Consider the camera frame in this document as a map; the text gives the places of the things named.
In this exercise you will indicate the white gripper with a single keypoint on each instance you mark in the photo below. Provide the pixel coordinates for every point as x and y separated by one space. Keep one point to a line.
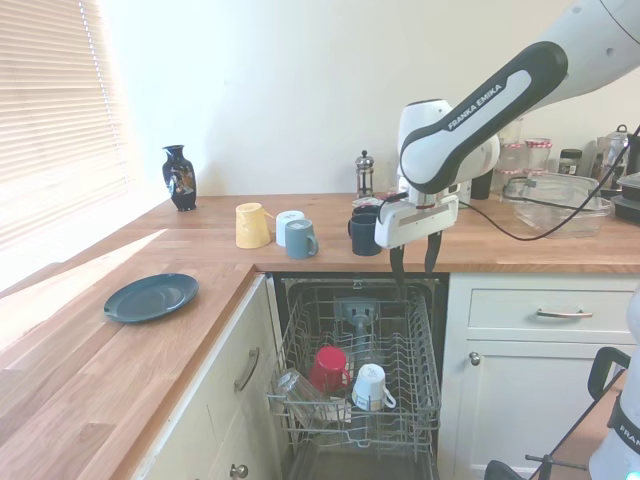
417 220

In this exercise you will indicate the white mug with patterned rim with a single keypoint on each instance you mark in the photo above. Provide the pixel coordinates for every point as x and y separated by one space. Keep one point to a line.
370 382

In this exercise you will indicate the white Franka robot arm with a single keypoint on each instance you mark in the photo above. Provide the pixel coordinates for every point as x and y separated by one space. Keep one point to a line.
480 115

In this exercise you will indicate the navy mug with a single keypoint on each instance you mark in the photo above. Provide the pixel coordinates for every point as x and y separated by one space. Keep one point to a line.
367 210
362 237

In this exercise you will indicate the grey-blue mug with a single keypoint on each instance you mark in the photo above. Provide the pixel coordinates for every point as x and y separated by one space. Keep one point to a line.
299 242

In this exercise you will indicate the plain white mug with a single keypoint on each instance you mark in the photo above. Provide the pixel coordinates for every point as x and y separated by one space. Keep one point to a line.
282 225

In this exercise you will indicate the red mug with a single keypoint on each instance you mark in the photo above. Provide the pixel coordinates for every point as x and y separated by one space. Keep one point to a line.
327 367

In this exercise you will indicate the yellow mug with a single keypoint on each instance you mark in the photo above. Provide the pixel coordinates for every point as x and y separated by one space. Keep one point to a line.
252 227

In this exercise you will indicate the built-in dishwasher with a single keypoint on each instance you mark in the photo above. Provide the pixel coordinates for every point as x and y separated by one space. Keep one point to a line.
350 467

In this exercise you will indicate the small white patterned cup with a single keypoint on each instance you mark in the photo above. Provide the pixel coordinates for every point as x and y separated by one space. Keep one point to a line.
367 201

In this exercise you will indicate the black cylindrical canister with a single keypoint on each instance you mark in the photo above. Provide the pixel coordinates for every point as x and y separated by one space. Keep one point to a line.
481 187

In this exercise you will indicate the glass french press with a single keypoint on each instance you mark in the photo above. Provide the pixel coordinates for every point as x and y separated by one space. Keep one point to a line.
365 175

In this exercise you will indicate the cream cabinet drawer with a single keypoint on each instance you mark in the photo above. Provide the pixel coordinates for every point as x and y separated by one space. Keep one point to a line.
500 315

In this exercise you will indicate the round silver cabinet knob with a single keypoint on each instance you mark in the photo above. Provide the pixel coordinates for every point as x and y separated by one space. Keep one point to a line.
239 471
474 358

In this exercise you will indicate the glass jar red-checked lid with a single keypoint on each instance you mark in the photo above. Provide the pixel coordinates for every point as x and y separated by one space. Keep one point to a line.
507 182
512 157
539 155

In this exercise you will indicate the clear plastic container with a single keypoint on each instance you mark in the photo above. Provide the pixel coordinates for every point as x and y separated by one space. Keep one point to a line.
560 200

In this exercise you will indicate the clear drinking glass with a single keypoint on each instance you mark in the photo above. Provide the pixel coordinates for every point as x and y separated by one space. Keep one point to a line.
310 415
295 385

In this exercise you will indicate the jar with dark lid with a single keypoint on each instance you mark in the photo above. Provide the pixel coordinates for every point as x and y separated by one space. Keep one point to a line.
570 162

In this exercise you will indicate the cream cabinet door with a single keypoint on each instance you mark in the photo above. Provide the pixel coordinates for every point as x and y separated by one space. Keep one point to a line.
525 410

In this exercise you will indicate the black food container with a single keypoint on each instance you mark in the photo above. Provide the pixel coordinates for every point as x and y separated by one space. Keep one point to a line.
630 185
625 210

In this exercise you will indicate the black metal stand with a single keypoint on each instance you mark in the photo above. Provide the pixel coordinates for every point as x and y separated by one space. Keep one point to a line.
600 370

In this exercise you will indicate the glass coffee percolator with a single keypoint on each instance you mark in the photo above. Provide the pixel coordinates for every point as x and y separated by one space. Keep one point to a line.
610 160

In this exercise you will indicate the cream corner cabinet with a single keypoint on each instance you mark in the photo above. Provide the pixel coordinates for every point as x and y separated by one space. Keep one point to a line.
215 400

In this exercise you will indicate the dark blue painted vase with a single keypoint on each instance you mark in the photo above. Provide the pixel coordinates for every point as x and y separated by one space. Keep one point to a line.
179 180

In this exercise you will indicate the dark teal plate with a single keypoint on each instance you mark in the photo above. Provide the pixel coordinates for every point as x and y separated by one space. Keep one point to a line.
150 297

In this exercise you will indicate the white window blind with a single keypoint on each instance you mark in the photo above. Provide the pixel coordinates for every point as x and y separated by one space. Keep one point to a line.
50 100

